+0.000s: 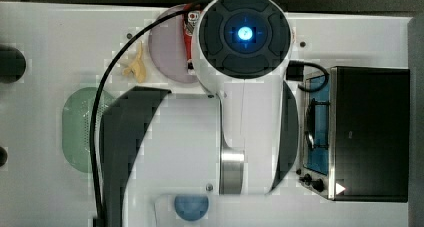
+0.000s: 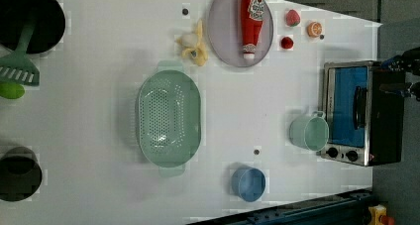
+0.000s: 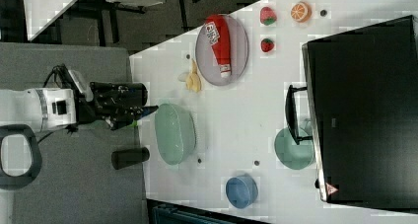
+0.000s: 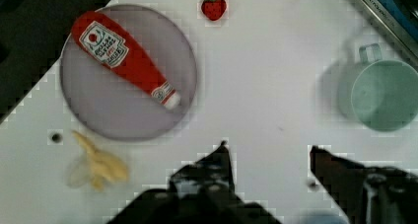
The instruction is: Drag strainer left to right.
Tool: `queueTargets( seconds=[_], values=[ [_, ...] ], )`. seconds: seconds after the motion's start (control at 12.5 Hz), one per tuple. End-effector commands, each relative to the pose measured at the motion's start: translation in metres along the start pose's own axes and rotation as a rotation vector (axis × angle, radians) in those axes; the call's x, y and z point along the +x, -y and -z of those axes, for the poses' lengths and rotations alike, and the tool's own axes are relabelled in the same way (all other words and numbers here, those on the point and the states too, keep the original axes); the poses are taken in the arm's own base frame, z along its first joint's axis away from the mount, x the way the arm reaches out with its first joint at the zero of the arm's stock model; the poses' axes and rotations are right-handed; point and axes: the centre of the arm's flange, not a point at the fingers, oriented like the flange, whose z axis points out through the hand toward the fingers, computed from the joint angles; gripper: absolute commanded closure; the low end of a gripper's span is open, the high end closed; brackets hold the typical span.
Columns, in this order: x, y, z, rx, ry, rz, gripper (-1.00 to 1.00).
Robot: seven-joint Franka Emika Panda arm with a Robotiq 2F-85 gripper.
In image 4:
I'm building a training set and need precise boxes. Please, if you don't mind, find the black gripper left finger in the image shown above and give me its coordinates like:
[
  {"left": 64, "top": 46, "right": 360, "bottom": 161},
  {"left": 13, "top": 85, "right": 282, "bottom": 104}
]
[{"left": 169, "top": 140, "right": 235, "bottom": 214}]

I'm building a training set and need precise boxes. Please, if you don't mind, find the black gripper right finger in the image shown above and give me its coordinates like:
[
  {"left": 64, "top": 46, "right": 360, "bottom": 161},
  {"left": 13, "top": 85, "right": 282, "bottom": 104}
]
[{"left": 310, "top": 146, "right": 418, "bottom": 224}]

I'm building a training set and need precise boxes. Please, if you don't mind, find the blue plastic bowl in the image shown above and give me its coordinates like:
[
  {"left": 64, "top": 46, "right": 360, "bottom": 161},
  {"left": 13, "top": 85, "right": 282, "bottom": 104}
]
[{"left": 300, "top": 212, "right": 348, "bottom": 224}]

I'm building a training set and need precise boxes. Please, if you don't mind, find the green plastic mug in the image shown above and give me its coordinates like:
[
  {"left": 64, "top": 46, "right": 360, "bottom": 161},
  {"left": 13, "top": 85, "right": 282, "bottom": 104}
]
[{"left": 323, "top": 43, "right": 418, "bottom": 132}]

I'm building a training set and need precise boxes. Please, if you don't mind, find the yellow peeled toy banana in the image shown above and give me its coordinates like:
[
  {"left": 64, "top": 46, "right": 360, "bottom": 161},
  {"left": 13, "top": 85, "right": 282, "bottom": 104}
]
[{"left": 67, "top": 130, "right": 129, "bottom": 191}]

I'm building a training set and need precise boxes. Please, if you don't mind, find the grey round plate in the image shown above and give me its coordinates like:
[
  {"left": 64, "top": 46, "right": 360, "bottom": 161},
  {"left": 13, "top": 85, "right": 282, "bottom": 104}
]
[{"left": 60, "top": 5, "right": 198, "bottom": 141}]

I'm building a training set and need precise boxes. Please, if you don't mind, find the red toy strawberry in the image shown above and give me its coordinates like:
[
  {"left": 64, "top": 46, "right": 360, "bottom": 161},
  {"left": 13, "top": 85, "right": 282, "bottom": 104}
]
[{"left": 200, "top": 0, "right": 227, "bottom": 21}]

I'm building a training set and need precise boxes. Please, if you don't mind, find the red ketchup bottle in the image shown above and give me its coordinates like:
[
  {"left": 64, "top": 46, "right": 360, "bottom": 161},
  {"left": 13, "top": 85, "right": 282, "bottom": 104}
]
[{"left": 71, "top": 11, "right": 180, "bottom": 110}]

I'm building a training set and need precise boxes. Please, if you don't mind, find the black toaster oven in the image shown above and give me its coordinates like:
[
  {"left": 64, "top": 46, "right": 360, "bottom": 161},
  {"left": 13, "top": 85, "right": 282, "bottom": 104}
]
[{"left": 348, "top": 0, "right": 418, "bottom": 66}]

